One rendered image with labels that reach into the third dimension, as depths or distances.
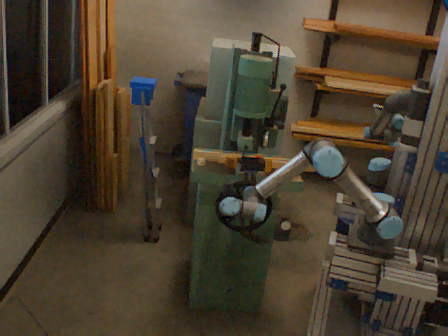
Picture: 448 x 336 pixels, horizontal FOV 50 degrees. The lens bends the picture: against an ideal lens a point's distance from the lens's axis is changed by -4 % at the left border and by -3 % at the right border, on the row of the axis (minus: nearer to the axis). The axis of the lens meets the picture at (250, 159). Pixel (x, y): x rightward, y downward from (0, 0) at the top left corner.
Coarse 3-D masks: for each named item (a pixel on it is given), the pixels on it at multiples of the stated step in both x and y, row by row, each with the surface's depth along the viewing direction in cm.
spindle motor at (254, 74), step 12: (240, 60) 252; (252, 60) 246; (264, 60) 250; (240, 72) 252; (252, 72) 248; (264, 72) 249; (240, 84) 254; (252, 84) 251; (264, 84) 253; (240, 96) 255; (252, 96) 253; (264, 96) 256; (240, 108) 257; (252, 108) 255; (264, 108) 260
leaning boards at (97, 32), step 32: (96, 0) 355; (96, 32) 363; (96, 64) 358; (96, 96) 349; (128, 96) 417; (96, 128) 358; (128, 128) 429; (96, 160) 367; (128, 160) 421; (96, 192) 383
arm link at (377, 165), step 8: (376, 160) 271; (384, 160) 271; (368, 168) 272; (376, 168) 267; (384, 168) 266; (368, 176) 272; (376, 176) 268; (384, 176) 267; (376, 184) 269; (384, 184) 271
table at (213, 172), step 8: (192, 168) 262; (200, 168) 263; (208, 168) 264; (216, 168) 266; (224, 168) 267; (232, 168) 269; (272, 168) 277; (192, 176) 259; (200, 176) 259; (208, 176) 259; (216, 176) 259; (224, 176) 260; (232, 176) 260; (288, 184) 265; (296, 184) 265; (240, 192) 254
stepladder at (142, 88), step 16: (144, 80) 319; (144, 96) 315; (144, 112) 318; (144, 128) 322; (144, 144) 327; (144, 160) 332; (144, 176) 336; (144, 192) 339; (144, 208) 344; (144, 224) 349; (160, 224) 369; (144, 240) 351
